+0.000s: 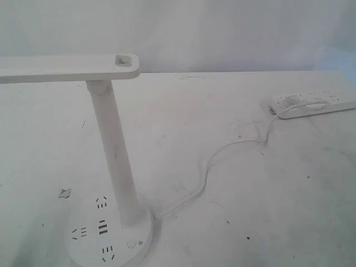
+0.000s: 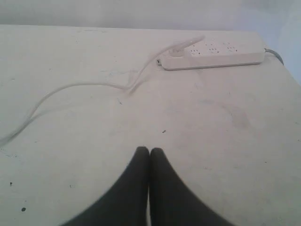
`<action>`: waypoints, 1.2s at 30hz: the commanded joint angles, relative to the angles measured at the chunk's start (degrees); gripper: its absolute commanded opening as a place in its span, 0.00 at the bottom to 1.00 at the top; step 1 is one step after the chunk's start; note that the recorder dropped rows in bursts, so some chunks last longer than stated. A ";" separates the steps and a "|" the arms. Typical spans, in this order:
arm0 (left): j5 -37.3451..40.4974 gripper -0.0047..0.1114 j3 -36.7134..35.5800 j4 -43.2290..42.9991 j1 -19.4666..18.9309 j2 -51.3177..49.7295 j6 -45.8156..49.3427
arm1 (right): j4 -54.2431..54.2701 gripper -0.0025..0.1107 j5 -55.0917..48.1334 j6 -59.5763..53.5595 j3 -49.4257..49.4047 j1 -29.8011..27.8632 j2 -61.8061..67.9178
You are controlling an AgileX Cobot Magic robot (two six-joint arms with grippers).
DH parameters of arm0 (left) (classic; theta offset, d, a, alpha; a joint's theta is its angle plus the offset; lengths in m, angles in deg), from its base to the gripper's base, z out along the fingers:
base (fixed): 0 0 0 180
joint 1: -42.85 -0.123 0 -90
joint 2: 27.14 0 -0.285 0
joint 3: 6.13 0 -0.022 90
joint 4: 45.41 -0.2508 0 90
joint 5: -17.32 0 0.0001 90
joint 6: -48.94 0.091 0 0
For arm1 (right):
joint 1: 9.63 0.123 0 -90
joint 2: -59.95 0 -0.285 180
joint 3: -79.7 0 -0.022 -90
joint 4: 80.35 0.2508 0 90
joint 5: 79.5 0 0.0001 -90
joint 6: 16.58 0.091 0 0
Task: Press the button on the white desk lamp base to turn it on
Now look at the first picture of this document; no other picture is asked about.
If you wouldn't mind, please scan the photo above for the white desk lamp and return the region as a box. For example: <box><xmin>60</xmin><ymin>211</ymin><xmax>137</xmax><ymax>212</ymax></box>
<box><xmin>1</xmin><ymin>53</ymin><xmax>154</xmax><ymax>266</ymax></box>

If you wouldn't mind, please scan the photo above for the small torn tape scrap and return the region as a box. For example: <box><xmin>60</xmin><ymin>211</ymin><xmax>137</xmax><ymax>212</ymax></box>
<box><xmin>58</xmin><ymin>189</ymin><xmax>71</xmax><ymax>199</ymax></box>

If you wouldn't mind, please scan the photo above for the white power strip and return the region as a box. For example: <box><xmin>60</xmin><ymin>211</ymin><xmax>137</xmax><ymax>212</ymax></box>
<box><xmin>266</xmin><ymin>90</ymin><xmax>355</xmax><ymax>120</ymax></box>

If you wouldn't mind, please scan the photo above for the white power cord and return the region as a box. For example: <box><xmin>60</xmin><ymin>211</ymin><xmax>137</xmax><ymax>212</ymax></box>
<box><xmin>151</xmin><ymin>99</ymin><xmax>330</xmax><ymax>220</ymax></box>

